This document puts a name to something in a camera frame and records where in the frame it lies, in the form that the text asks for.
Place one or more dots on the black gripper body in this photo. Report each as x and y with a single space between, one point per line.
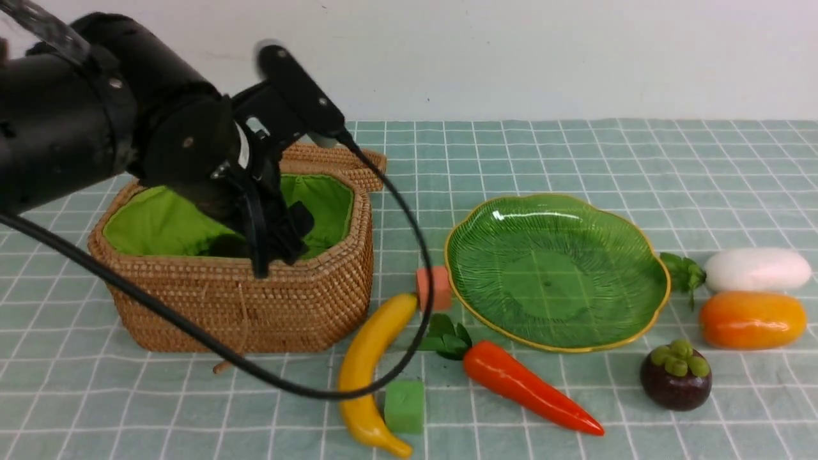
265 127

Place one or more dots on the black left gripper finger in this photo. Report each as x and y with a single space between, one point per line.
254 226

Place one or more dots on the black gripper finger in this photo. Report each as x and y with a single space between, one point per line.
299 222

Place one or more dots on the yellow banana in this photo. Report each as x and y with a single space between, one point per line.
361 416

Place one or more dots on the orange carrot with leaves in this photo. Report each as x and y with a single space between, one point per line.
498 371

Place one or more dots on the dark purple mangosteen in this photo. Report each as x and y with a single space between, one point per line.
676 376

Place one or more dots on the white radish with leaves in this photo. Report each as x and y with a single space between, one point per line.
742 269

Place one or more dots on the orange yellow mango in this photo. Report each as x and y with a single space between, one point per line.
751 320

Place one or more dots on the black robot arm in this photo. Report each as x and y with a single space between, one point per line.
103 96

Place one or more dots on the wicker basket lid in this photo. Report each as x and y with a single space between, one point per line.
306 158

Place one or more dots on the wicker basket green lining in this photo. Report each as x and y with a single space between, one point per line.
162 243

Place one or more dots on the orange foam cube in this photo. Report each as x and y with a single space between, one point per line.
434 290

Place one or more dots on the green foam cube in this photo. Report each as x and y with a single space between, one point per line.
404 410

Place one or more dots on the green glass leaf plate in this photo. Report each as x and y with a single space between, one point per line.
554 273

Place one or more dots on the checked green tablecloth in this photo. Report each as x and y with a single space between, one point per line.
76 386

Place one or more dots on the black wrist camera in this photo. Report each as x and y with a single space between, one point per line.
278 67

